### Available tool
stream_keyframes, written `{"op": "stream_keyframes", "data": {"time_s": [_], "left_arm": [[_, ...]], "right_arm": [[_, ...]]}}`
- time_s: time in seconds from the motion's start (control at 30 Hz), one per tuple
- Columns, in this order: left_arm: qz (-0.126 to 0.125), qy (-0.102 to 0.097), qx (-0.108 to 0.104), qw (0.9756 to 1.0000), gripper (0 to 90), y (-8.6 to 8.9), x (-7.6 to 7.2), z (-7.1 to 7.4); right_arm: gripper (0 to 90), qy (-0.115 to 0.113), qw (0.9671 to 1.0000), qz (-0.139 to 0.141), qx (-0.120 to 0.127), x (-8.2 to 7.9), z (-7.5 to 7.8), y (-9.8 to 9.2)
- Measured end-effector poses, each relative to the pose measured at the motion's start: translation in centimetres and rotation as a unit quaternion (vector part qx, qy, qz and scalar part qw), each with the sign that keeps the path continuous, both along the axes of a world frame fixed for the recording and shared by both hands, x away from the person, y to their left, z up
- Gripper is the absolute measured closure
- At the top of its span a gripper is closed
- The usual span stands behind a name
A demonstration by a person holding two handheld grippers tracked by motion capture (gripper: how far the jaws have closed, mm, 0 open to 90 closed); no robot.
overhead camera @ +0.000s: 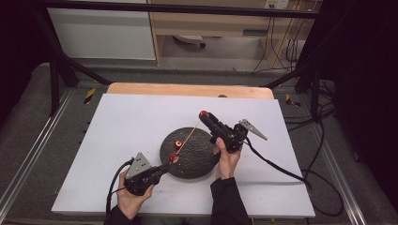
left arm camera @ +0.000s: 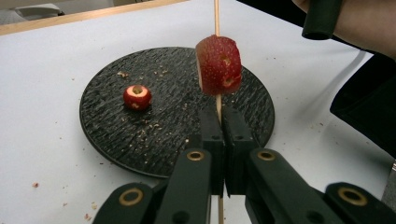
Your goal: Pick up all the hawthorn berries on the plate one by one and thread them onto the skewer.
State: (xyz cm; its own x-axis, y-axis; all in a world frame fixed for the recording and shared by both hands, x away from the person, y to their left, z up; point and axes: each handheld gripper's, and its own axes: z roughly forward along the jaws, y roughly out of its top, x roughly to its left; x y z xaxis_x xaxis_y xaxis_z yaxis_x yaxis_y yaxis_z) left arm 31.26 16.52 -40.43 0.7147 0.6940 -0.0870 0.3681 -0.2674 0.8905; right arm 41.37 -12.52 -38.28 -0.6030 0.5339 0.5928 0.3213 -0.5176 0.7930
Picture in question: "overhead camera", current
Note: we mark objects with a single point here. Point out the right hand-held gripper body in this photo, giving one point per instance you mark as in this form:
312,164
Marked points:
230,137

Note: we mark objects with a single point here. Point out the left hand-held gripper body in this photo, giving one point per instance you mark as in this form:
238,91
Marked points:
140,178

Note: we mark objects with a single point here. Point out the red hawthorn fruit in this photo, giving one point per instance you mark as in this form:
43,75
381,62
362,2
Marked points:
203,114
174,157
178,144

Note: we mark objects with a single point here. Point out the thin bamboo skewer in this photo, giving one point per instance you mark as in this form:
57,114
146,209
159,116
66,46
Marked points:
187,139

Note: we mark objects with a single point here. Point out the black round textured plate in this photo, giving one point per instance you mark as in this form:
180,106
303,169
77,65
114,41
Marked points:
194,162

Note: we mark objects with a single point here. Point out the person's right hand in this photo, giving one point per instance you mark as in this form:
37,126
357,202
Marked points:
228,164

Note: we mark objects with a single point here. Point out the person's left hand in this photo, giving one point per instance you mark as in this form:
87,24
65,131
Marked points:
131,204

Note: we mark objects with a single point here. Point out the wooden table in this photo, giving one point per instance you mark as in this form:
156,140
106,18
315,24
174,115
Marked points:
187,90

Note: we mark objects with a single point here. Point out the white table cover board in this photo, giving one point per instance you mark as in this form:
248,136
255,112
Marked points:
125,125

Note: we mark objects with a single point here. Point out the yellow black tape piece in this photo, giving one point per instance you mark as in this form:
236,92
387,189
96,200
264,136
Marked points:
89,96
291,100

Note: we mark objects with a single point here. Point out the white chair base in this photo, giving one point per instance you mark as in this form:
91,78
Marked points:
189,39

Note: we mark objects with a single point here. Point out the light wooden desk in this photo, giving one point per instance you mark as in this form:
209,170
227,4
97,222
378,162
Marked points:
212,26

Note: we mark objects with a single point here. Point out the black metal stand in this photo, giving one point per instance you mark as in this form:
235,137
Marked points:
314,87
54,81

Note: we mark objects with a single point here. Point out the white power strip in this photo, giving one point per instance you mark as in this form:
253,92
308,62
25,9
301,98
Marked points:
277,3

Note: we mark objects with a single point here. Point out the white cabinet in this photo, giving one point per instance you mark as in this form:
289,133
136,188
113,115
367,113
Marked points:
100,34

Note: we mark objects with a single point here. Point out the black curtain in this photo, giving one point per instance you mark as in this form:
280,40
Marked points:
366,78
18,47

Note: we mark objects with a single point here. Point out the aluminium floor rail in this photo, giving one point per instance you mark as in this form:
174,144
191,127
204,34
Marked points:
34,150
341,175

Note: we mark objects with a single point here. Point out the black metal frame bar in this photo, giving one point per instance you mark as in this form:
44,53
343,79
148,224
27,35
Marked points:
175,8

